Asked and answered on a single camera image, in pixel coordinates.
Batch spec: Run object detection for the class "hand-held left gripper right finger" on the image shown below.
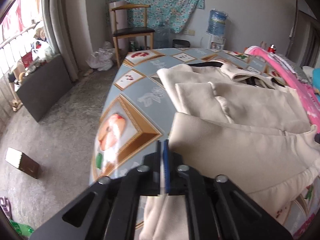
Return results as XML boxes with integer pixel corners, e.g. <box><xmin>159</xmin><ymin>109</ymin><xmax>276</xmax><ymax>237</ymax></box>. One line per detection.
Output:
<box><xmin>162</xmin><ymin>140</ymin><xmax>294</xmax><ymax>240</ymax></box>

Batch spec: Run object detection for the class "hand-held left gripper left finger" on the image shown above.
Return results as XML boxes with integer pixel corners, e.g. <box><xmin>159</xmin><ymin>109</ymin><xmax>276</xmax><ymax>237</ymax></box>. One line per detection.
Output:
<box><xmin>29</xmin><ymin>140</ymin><xmax>164</xmax><ymax>240</ymax></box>

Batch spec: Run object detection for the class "cream jacket with black stripes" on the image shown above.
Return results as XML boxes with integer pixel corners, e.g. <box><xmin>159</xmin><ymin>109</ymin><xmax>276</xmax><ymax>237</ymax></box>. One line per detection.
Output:
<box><xmin>139</xmin><ymin>64</ymin><xmax>320</xmax><ymax>240</ymax></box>

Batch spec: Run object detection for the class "pink cloth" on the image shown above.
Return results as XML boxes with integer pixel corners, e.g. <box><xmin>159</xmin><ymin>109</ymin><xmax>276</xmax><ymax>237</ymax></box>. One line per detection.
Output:
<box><xmin>244</xmin><ymin>45</ymin><xmax>320</xmax><ymax>125</ymax></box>

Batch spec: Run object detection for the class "grey patterned cloth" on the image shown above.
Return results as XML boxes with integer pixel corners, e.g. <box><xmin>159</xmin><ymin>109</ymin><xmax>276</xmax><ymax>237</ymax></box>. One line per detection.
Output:
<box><xmin>272</xmin><ymin>54</ymin><xmax>310</xmax><ymax>84</ymax></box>

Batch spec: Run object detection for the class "white plastic bag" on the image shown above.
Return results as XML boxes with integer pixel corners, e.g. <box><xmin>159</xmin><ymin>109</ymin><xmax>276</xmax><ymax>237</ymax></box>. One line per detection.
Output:
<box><xmin>86</xmin><ymin>41</ymin><xmax>117</xmax><ymax>71</ymax></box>

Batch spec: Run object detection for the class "black trash bin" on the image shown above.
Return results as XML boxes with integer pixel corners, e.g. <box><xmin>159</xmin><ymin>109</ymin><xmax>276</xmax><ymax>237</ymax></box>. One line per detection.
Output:
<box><xmin>172</xmin><ymin>39</ymin><xmax>191</xmax><ymax>48</ymax></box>

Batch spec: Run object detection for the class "brown and white box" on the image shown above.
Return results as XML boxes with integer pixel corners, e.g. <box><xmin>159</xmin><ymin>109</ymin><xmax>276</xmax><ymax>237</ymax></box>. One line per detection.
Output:
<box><xmin>5</xmin><ymin>147</ymin><xmax>40</xmax><ymax>179</ymax></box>

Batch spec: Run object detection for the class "clear empty water jug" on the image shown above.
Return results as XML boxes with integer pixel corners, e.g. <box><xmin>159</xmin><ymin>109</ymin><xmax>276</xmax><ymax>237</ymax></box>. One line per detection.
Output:
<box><xmin>154</xmin><ymin>25</ymin><xmax>170</xmax><ymax>49</ymax></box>

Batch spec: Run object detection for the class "white water dispenser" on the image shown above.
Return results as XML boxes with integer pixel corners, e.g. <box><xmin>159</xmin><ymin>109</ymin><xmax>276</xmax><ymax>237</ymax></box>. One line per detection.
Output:
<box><xmin>201</xmin><ymin>35</ymin><xmax>227</xmax><ymax>51</ymax></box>

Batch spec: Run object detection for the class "dark grey cabinet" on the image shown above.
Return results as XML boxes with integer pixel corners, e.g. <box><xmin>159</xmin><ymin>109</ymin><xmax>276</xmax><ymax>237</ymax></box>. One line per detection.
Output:
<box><xmin>7</xmin><ymin>54</ymin><xmax>73</xmax><ymax>122</ymax></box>

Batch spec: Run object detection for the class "wooden chair with dark seat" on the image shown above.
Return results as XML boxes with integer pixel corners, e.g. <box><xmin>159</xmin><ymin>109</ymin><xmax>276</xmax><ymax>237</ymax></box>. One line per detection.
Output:
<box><xmin>109</xmin><ymin>1</ymin><xmax>155</xmax><ymax>67</ymax></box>

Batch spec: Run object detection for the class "green plastic bottle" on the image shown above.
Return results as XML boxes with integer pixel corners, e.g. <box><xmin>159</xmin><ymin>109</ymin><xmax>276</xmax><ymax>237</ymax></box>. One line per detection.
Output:
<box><xmin>9</xmin><ymin>220</ymin><xmax>34</xmax><ymax>237</ymax></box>

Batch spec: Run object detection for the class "blue water bottle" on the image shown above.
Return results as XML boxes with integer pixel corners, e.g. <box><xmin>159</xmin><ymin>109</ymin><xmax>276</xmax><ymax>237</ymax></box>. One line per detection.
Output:
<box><xmin>206</xmin><ymin>9</ymin><xmax>229</xmax><ymax>37</ymax></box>

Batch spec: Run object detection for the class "pink slipper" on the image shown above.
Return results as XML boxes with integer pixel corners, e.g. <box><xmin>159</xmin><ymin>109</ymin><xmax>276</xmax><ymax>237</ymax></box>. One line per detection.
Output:
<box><xmin>0</xmin><ymin>197</ymin><xmax>12</xmax><ymax>220</ymax></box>

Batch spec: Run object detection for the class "pile of household clutter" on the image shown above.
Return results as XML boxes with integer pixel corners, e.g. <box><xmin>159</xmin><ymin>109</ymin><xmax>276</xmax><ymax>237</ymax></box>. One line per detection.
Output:
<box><xmin>7</xmin><ymin>22</ymin><xmax>54</xmax><ymax>80</ymax></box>

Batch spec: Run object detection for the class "grey curtain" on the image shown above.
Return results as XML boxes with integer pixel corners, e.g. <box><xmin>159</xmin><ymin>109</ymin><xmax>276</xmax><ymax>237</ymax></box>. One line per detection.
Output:
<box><xmin>41</xmin><ymin>0</ymin><xmax>92</xmax><ymax>82</ymax></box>

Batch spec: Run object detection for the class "teal floral hanging cloth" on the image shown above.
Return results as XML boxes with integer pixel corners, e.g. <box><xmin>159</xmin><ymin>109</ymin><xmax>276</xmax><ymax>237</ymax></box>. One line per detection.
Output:
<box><xmin>107</xmin><ymin>0</ymin><xmax>205</xmax><ymax>33</ymax></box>

